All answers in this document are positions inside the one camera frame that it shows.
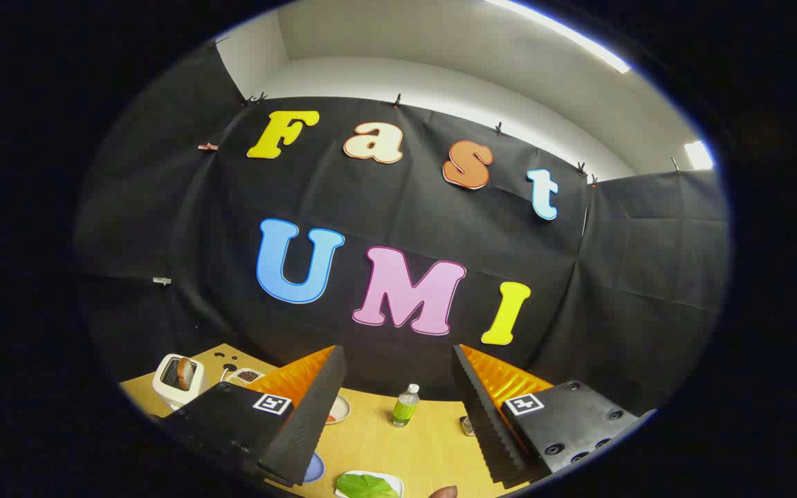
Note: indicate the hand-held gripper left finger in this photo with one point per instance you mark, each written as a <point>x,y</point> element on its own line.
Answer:
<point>315,415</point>

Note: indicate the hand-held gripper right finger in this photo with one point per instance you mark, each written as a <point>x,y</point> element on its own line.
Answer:
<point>485,422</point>

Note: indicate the green lettuce leaf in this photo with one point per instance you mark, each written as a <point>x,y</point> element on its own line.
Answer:
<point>364,486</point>

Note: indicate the toast bread slice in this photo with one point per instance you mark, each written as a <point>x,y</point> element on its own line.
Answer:
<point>185,373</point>

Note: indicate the round white plate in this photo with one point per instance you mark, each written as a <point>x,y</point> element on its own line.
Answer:
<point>340,408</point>

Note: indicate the blue plate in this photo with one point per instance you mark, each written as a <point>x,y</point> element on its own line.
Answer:
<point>314,470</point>

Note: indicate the white divided snack tray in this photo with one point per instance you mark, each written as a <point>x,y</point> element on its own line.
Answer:
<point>246,377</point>

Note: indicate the green label drink bottle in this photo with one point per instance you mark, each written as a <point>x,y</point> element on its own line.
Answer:
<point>405,408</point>

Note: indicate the small brown rounded object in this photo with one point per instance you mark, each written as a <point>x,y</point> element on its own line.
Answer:
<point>444,492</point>

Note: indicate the white toaster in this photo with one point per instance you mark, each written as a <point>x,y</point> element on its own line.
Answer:
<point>170,398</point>

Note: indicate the red cloth clip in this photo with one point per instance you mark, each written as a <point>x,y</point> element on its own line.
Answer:
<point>208,146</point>

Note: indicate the small ceiling light panel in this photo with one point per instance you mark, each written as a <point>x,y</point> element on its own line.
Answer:
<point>698,155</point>

